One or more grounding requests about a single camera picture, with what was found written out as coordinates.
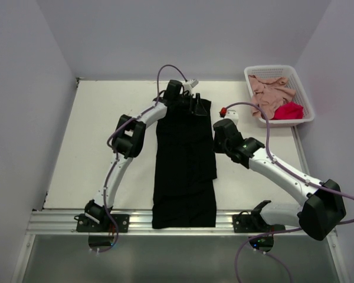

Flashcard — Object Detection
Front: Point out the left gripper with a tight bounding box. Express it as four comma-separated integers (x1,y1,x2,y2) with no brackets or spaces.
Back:
173,92,206,116

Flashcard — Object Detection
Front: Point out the black t shirt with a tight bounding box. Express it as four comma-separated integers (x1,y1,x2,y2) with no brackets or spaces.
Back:
152,110,217,229

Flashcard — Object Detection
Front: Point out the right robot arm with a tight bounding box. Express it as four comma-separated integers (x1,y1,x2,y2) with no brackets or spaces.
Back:
213,119,346,241

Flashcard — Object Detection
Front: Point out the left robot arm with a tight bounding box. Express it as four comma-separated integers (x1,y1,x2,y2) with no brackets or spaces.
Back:
75,79,208,233

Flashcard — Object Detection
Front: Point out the beige t shirt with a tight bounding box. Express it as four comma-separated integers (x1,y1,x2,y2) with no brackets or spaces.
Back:
248,75,296,120

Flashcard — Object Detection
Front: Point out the red t shirt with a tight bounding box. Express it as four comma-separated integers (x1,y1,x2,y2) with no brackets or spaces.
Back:
273,102,304,120

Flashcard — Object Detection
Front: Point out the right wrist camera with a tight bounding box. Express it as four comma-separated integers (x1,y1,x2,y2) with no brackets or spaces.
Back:
219,107,239,125

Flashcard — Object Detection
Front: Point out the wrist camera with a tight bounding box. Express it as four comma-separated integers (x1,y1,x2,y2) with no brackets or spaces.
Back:
182,79,199,93
219,107,239,125

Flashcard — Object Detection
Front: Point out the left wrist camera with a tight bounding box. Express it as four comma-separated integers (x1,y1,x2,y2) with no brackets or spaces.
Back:
182,79,199,93

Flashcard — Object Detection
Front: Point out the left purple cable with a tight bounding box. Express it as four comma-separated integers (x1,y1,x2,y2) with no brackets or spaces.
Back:
104,64,192,253

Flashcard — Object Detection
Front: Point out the purple cable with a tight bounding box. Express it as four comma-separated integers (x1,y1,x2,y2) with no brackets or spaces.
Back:
221,101,354,283
104,64,192,253

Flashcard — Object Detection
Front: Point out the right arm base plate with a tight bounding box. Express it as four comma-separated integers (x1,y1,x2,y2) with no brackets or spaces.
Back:
232,213,286,233

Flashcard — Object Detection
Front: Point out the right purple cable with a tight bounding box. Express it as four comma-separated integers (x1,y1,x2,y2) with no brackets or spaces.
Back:
221,101,354,283

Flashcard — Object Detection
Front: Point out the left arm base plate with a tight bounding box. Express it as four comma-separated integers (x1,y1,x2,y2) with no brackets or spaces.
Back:
74,214,129,233

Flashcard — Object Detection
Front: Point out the aluminium mounting rail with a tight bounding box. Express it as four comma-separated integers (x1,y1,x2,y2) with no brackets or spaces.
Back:
26,209,337,236

